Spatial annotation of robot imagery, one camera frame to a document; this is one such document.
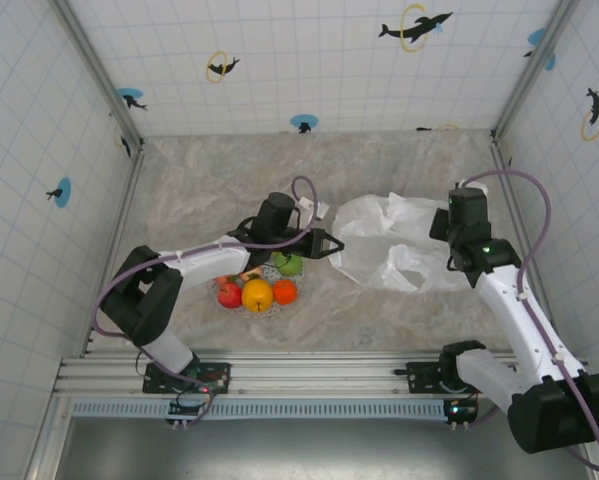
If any translucent white plastic bag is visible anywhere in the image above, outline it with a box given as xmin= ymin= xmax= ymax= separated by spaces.
xmin=330 ymin=192 xmax=473 ymax=295

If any green apple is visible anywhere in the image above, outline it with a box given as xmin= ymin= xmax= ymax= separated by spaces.
xmin=271 ymin=251 xmax=305 ymax=279

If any orange tangerine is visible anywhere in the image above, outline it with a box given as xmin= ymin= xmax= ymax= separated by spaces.
xmin=271 ymin=278 xmax=299 ymax=307

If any yellow orange round fruit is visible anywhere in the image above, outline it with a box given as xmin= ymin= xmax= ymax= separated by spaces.
xmin=241 ymin=278 xmax=275 ymax=315

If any red apple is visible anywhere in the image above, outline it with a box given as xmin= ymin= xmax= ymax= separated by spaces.
xmin=217 ymin=281 xmax=244 ymax=309

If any blue speckled white plate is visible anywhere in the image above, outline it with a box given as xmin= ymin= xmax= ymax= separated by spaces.
xmin=208 ymin=249 xmax=306 ymax=319

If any small black controller board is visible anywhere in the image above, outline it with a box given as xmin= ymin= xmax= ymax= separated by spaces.
xmin=443 ymin=397 xmax=480 ymax=429
xmin=166 ymin=391 xmax=215 ymax=427

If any aluminium side rail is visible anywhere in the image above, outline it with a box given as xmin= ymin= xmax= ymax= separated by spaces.
xmin=81 ymin=144 xmax=146 ymax=357
xmin=489 ymin=132 xmax=563 ymax=351

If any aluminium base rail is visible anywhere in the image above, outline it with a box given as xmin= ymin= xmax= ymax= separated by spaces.
xmin=53 ymin=349 xmax=598 ymax=400

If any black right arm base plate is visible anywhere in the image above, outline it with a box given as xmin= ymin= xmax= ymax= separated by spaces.
xmin=406 ymin=360 xmax=480 ymax=397

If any white slotted cable duct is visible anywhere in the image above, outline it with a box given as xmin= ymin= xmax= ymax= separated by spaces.
xmin=71 ymin=398 xmax=480 ymax=419

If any aluminium frame post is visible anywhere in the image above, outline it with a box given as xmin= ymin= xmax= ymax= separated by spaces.
xmin=48 ymin=0 xmax=145 ymax=151
xmin=491 ymin=0 xmax=580 ymax=139

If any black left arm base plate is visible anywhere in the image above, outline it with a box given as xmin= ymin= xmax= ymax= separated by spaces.
xmin=142 ymin=360 xmax=232 ymax=396

